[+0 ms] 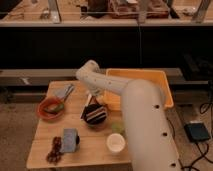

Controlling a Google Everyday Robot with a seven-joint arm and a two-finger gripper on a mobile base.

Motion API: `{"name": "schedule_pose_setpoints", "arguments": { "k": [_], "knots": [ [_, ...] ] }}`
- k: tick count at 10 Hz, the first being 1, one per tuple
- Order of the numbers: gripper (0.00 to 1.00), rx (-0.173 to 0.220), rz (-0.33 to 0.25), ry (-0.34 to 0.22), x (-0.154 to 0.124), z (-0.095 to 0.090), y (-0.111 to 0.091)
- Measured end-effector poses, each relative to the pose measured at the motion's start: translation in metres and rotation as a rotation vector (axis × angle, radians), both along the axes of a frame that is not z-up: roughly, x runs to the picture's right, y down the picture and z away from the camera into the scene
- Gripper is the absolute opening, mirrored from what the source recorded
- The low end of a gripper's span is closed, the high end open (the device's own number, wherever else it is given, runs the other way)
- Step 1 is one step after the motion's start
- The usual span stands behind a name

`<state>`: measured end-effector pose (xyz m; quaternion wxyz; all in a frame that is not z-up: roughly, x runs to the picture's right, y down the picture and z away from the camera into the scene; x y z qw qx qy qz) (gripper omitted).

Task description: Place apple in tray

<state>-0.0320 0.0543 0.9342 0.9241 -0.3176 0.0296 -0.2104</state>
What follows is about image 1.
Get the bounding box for layered cake slice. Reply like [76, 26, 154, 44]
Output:
[86, 106, 107, 124]

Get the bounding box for green vegetable in bowl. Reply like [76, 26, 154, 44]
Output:
[44, 103, 64, 114]

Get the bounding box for dark grape bunch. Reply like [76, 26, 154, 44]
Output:
[46, 137, 62, 164]

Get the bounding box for orange bowl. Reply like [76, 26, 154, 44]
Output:
[37, 97, 65, 121]

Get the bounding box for white cup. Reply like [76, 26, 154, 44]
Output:
[106, 133, 126, 154]

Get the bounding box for white spoon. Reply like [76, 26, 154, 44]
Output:
[85, 94, 92, 106]

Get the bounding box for black foot pedal box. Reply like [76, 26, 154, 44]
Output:
[184, 123, 210, 142]

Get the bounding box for wooden table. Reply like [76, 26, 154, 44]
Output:
[26, 81, 130, 170]

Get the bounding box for green cup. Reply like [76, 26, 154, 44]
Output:
[111, 122, 125, 135]

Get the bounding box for yellow plastic tray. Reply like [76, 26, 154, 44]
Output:
[103, 68, 174, 111]

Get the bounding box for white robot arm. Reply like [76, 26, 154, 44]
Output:
[76, 60, 181, 171]

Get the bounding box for blue grey sponge block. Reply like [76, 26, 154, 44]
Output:
[61, 128, 77, 153]

